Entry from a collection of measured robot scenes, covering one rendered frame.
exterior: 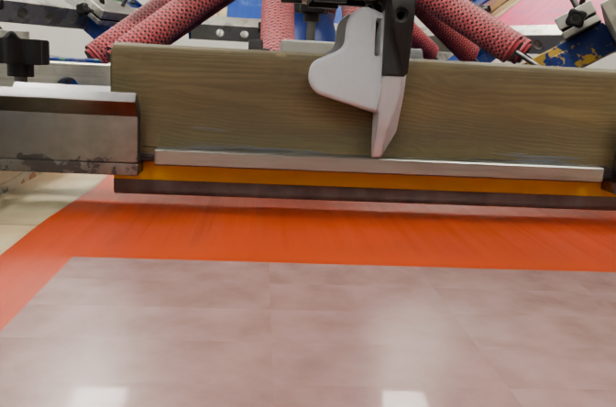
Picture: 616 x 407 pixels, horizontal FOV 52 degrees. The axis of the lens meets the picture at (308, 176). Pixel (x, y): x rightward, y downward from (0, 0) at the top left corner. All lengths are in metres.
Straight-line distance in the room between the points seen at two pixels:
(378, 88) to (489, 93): 0.08
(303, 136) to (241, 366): 0.23
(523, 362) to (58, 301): 0.18
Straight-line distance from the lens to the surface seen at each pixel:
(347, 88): 0.39
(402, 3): 0.39
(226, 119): 0.41
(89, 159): 0.42
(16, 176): 0.50
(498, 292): 0.30
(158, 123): 0.42
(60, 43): 4.76
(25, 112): 0.43
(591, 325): 0.29
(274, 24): 0.92
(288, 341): 0.23
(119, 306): 0.26
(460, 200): 0.45
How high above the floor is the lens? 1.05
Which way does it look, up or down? 10 degrees down
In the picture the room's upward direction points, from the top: 3 degrees clockwise
